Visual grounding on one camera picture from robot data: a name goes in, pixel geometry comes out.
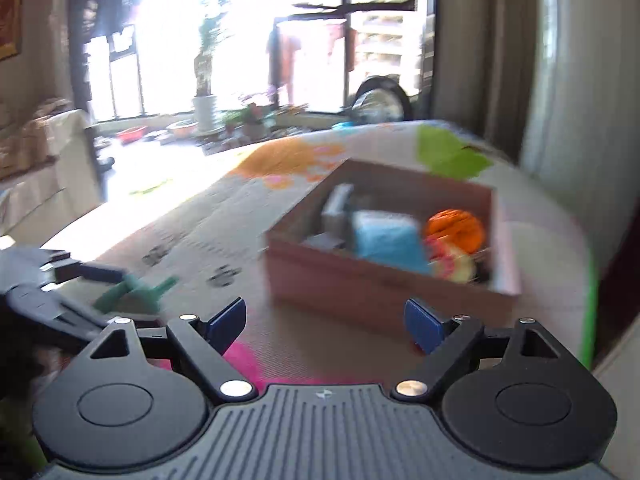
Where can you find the tall potted plant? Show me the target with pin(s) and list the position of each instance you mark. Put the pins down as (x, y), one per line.
(205, 50)

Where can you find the framed wall picture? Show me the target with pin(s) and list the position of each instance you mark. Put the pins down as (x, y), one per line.
(10, 10)

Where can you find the white plant pot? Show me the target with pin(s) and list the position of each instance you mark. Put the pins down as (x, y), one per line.
(205, 110)

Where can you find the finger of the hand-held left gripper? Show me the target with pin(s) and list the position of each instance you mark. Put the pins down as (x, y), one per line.
(102, 273)
(82, 322)

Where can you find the black window frame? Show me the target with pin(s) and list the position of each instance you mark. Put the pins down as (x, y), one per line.
(382, 6)

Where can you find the pink cardboard box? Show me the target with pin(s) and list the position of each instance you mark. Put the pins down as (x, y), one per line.
(360, 290)

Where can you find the hanging orange clothes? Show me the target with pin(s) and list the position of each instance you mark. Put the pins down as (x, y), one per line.
(287, 60)

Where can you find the blue tissue pack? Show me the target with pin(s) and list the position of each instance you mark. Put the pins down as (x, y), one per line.
(390, 242)

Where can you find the grey curtain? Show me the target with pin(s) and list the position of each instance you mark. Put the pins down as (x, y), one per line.
(480, 40)

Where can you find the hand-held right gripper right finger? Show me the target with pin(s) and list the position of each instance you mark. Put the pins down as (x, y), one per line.
(422, 326)

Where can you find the red basin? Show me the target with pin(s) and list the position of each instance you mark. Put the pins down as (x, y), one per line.
(131, 135)

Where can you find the orange round toy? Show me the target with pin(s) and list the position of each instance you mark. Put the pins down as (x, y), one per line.
(457, 230)

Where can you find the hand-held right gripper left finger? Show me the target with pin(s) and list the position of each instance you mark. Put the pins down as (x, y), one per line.
(227, 321)

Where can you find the green plastic clip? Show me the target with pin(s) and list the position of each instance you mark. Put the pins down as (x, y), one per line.
(130, 292)

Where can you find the grey box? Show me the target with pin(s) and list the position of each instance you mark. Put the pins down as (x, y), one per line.
(335, 217)

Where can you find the beige covered chair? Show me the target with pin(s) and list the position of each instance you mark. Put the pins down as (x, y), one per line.
(45, 160)

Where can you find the black wheel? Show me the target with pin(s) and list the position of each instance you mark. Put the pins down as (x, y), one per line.
(382, 100)

